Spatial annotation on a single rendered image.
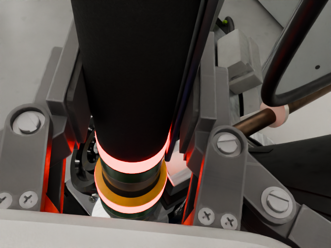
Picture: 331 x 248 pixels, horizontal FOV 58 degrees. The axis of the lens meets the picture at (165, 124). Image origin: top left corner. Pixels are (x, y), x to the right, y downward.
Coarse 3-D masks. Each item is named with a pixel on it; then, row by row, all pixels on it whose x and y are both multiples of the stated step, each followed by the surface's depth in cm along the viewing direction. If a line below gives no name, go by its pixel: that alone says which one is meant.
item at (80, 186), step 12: (84, 144) 40; (72, 156) 39; (84, 156) 38; (96, 156) 37; (72, 168) 38; (84, 168) 36; (72, 180) 37; (84, 180) 36; (84, 192) 34; (96, 192) 33; (180, 204) 37; (168, 216) 38; (180, 216) 38
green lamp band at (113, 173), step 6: (102, 162) 14; (108, 168) 14; (156, 168) 15; (114, 174) 14; (120, 174) 14; (126, 174) 14; (132, 174) 14; (138, 174) 14; (144, 174) 14; (150, 174) 15; (120, 180) 15; (126, 180) 15; (132, 180) 15; (138, 180) 15; (144, 180) 15
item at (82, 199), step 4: (68, 180) 45; (68, 184) 45; (68, 188) 45; (72, 188) 45; (72, 192) 45; (76, 192) 45; (76, 196) 45; (80, 196) 45; (84, 196) 45; (88, 196) 45; (80, 200) 45; (84, 200) 45; (88, 200) 45; (80, 204) 45; (84, 204) 45; (88, 204) 45; (92, 204) 45; (84, 208) 45; (88, 208) 45; (92, 208) 45; (88, 212) 45; (92, 212) 45
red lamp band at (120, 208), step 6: (162, 192) 18; (102, 198) 18; (156, 198) 18; (108, 204) 18; (114, 204) 17; (150, 204) 18; (120, 210) 18; (126, 210) 17; (132, 210) 17; (138, 210) 18
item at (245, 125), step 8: (328, 88) 27; (312, 96) 26; (320, 96) 27; (288, 104) 25; (296, 104) 26; (304, 104) 26; (264, 112) 25; (272, 112) 25; (248, 120) 24; (256, 120) 24; (264, 120) 24; (272, 120) 25; (240, 128) 24; (248, 128) 24; (256, 128) 24; (248, 136) 24
